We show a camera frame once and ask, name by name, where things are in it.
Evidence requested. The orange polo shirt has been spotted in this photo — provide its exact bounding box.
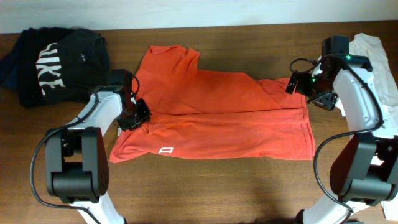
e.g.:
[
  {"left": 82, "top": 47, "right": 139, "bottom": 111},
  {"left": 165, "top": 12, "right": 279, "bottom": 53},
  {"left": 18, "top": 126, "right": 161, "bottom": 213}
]
[{"left": 110, "top": 45, "right": 315, "bottom": 163}]

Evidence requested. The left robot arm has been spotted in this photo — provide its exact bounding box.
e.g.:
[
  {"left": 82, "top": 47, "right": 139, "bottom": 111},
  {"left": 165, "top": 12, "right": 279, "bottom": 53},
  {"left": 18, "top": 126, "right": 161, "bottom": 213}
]
[{"left": 39, "top": 70, "right": 151, "bottom": 223}]

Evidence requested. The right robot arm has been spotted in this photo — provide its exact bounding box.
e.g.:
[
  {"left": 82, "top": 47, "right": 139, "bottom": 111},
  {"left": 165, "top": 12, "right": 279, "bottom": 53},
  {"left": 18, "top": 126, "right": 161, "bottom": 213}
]
[{"left": 285, "top": 35, "right": 397, "bottom": 223}]

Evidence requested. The black folded shirt white lettering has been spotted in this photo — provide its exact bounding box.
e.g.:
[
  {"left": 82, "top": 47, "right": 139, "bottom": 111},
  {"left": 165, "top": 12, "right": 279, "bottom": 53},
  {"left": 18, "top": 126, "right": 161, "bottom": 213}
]
[{"left": 17, "top": 27, "right": 111, "bottom": 108}]

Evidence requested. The dark navy folded garment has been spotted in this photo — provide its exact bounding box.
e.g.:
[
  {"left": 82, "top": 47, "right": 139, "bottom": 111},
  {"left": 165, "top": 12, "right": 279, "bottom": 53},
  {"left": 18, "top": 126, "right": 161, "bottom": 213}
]
[{"left": 1, "top": 32, "right": 24, "bottom": 91}]

